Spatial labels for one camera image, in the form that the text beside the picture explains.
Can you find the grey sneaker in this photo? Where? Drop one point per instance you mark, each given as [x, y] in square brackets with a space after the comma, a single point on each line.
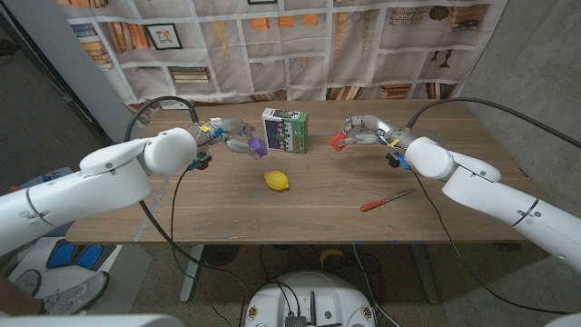
[77, 295]
[28, 281]

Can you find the red magnetic block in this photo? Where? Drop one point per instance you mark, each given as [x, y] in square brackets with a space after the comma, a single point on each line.
[338, 141]

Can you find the white mat with blue footprints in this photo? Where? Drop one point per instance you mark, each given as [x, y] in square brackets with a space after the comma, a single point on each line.
[127, 263]

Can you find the white table leg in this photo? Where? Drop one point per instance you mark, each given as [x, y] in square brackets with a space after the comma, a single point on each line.
[190, 277]

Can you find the printed bookshelf backdrop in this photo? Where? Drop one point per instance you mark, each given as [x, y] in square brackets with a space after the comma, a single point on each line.
[318, 59]

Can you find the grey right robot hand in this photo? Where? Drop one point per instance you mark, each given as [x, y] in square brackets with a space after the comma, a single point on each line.
[377, 127]

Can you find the green printed package box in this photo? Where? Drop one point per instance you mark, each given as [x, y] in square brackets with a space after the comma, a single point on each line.
[283, 131]

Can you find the yellow banana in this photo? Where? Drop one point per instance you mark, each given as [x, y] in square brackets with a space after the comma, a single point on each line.
[330, 254]

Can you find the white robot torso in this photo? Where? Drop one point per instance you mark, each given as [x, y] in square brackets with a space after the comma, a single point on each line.
[313, 295]

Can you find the yellow toy lemon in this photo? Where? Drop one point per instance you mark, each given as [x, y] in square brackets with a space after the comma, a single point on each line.
[276, 180]

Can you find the person's brown trouser leg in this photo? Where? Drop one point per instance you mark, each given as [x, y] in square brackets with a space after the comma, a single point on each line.
[18, 297]

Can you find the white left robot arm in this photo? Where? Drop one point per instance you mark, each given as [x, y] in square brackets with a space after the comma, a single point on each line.
[104, 181]

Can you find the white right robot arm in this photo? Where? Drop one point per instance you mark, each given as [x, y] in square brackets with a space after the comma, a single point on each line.
[499, 200]

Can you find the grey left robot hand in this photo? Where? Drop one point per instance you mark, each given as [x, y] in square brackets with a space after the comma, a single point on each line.
[231, 125]

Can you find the white power strip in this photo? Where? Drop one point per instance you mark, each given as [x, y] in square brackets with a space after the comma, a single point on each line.
[174, 106]

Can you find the purple magnetic block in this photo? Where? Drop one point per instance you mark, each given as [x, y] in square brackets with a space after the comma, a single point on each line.
[258, 146]

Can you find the black round fan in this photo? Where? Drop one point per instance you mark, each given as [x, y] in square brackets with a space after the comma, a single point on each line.
[220, 255]

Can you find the grey table leg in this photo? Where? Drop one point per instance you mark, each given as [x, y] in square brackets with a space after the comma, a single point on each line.
[426, 277]

